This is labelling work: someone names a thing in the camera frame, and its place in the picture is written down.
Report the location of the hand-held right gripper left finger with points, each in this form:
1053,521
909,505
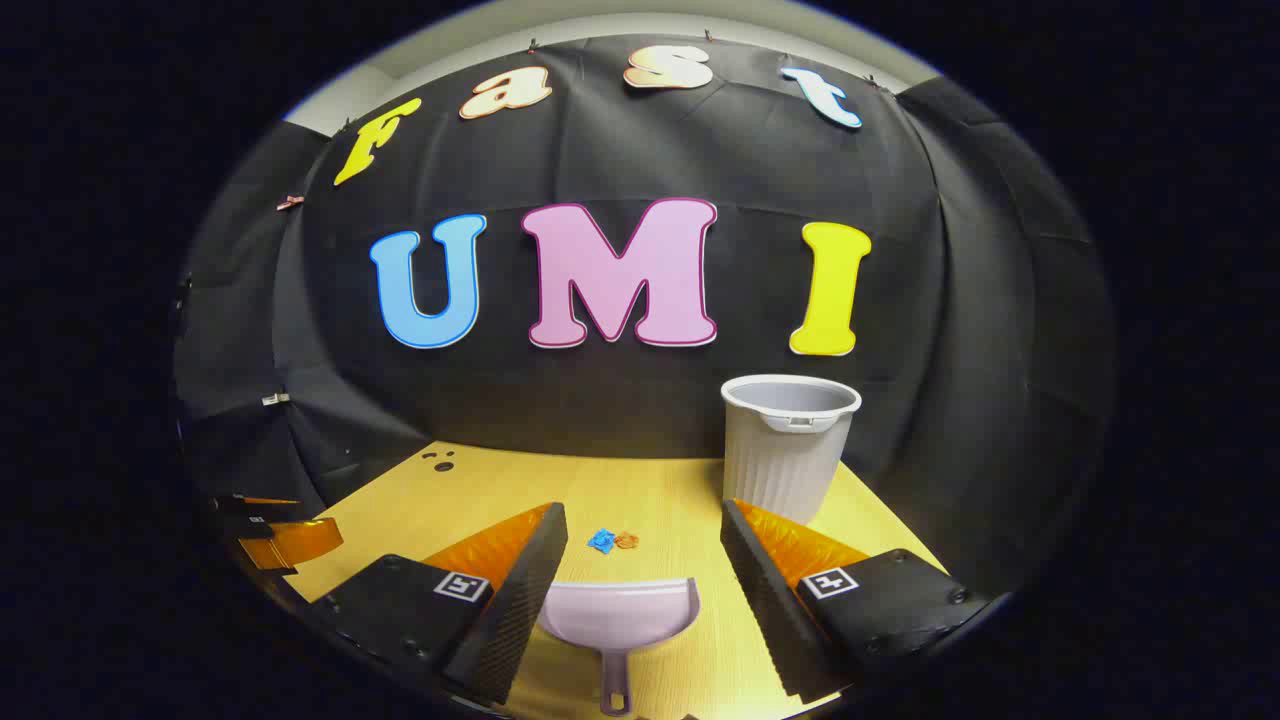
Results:
520,600

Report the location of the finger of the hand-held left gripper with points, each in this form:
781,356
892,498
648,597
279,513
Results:
295,542

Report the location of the grey ribbed garbage bin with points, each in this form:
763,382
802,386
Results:
780,470

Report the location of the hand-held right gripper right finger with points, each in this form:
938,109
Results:
765,600

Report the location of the black backdrop cloth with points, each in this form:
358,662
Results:
750,160

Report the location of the pale purple dustpan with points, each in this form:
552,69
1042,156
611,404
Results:
615,615

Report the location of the orange paper ball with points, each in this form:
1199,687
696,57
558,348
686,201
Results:
626,540

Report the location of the wooden desktop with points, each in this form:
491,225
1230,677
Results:
620,490

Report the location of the blue paper ball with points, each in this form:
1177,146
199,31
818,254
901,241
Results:
601,541

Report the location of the small pink clip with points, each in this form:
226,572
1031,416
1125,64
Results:
290,202

